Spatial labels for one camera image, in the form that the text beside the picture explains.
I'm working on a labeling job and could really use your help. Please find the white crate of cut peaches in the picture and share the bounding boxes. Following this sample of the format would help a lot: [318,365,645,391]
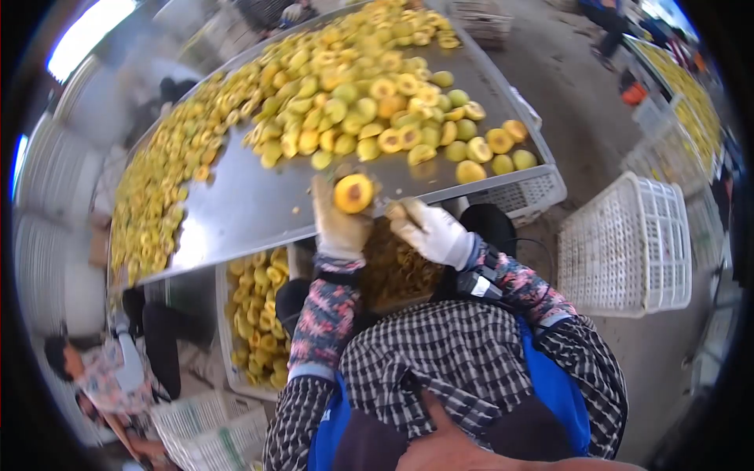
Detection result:
[214,246,296,402]

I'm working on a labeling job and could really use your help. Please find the tall white plastic crate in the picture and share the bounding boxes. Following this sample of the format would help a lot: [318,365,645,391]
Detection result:
[556,171,694,319]

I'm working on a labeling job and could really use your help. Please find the long steel table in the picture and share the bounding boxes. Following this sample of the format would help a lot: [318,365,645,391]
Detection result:
[106,0,569,295]

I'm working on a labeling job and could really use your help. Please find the person's right hand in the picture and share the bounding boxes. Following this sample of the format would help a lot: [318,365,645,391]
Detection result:
[385,197,477,272]

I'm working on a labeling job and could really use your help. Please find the pile of halved yellow peaches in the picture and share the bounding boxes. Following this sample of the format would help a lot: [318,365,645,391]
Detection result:
[243,0,540,185]

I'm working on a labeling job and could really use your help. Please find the heap of pitted peach pieces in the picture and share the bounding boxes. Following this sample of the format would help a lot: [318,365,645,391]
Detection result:
[108,69,263,290]

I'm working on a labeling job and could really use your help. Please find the low white plastic crate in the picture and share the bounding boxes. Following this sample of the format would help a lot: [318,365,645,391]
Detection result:
[464,171,570,228]

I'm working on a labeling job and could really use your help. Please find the person's right fingers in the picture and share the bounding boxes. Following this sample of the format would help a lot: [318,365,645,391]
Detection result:
[385,197,434,239]

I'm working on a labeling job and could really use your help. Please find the black wrist band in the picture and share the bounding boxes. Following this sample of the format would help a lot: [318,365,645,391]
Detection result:
[314,259,365,287]
[455,246,506,302]

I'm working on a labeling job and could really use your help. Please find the pile of brown peach pits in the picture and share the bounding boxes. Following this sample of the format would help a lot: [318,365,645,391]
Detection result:
[357,217,448,314]

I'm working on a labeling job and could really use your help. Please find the steel table with peaches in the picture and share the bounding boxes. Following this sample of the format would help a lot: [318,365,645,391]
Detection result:
[621,34,727,177]

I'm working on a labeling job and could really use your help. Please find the yellow peach half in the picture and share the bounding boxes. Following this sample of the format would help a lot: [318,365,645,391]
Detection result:
[333,173,376,215]

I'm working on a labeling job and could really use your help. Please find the stack of white crates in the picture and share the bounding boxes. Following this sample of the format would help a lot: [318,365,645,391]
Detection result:
[150,389,272,471]

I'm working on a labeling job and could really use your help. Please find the person's body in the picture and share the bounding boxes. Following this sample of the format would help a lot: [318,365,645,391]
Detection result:
[262,299,629,471]

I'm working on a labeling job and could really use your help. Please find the person's left fingers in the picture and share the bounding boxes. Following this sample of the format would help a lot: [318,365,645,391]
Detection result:
[310,174,376,232]

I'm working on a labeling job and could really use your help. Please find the person's left hand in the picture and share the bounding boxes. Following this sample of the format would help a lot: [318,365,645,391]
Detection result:
[310,174,376,261]

